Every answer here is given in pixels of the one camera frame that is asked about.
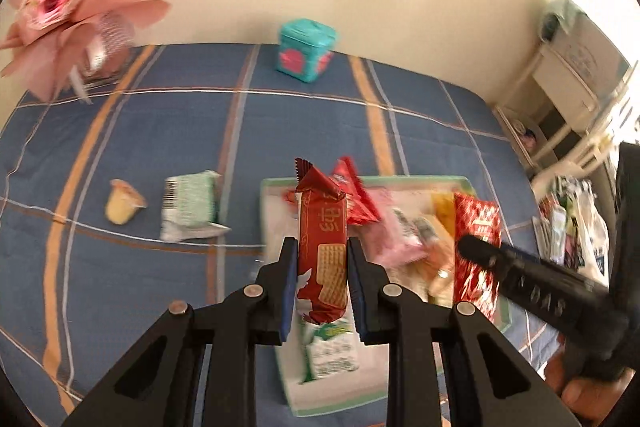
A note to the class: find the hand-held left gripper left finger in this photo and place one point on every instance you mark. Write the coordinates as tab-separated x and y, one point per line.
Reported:
287	292

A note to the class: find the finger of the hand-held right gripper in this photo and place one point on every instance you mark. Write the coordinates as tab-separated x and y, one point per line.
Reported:
482	252

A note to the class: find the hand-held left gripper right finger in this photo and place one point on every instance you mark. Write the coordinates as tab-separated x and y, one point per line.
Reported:
357	292

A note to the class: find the red patterned long packet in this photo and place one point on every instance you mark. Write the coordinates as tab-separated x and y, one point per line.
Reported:
475	292

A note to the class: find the clear bagged bread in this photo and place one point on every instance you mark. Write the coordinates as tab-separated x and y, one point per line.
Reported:
435	267

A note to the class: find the yellow cake packet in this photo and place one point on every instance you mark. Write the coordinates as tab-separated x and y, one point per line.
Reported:
444	212

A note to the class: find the green and white snack packet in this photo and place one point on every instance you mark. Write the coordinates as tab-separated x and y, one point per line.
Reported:
332	357

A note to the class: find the pink snack packet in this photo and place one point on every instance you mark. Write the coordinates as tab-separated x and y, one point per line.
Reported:
400	232

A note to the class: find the red biscuit packet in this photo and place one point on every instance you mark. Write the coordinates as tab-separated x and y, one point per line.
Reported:
322	227

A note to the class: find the small red snack packet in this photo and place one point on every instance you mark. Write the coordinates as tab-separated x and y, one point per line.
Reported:
357	202

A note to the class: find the teal-edged white cardboard tray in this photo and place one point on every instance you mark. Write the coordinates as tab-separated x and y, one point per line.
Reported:
340	392

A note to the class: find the person's right hand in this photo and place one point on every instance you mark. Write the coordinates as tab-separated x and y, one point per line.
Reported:
580	399

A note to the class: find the yellow jelly cup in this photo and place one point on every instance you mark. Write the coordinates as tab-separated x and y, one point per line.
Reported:
120	207

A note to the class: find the blue plaid tablecloth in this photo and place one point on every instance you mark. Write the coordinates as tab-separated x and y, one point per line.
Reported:
175	132

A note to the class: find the white shelf unit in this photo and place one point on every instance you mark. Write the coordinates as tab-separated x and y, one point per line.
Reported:
565	72

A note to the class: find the teal cube tin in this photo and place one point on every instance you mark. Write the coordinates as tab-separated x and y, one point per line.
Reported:
302	57

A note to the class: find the clear plastic box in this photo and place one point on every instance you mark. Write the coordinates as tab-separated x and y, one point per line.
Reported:
102	79

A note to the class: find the pink flower bouquet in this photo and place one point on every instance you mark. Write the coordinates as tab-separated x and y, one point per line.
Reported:
65	2

